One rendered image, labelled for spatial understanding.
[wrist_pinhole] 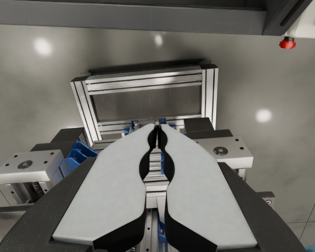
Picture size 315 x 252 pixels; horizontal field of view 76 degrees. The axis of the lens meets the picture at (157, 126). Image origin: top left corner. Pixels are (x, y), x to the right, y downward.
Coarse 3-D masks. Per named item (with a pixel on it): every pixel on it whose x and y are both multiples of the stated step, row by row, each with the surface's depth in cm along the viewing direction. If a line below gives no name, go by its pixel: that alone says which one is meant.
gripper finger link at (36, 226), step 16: (80, 176) 8; (48, 192) 8; (64, 192) 8; (32, 208) 7; (48, 208) 7; (64, 208) 7; (16, 224) 6; (32, 224) 6; (48, 224) 6; (16, 240) 6; (32, 240) 6; (48, 240) 6
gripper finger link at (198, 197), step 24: (168, 144) 10; (192, 144) 11; (168, 168) 10; (192, 168) 9; (216, 168) 9; (168, 192) 8; (192, 192) 8; (216, 192) 8; (168, 216) 7; (192, 216) 7; (216, 216) 7; (240, 216) 7; (168, 240) 8; (192, 240) 7; (216, 240) 6; (240, 240) 6
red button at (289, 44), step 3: (285, 36) 51; (288, 36) 50; (285, 39) 51; (288, 39) 51; (291, 39) 50; (282, 42) 51; (285, 42) 51; (288, 42) 51; (291, 42) 50; (294, 42) 51; (279, 45) 52; (282, 45) 51; (285, 45) 51; (288, 45) 51; (291, 45) 50; (294, 45) 51; (288, 48) 51; (291, 48) 51
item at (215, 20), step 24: (0, 0) 35; (24, 0) 35; (48, 0) 35; (72, 0) 35; (96, 0) 35; (24, 24) 37; (48, 24) 37; (72, 24) 37; (96, 24) 37; (120, 24) 37; (144, 24) 37; (168, 24) 37; (192, 24) 37; (216, 24) 37; (240, 24) 36
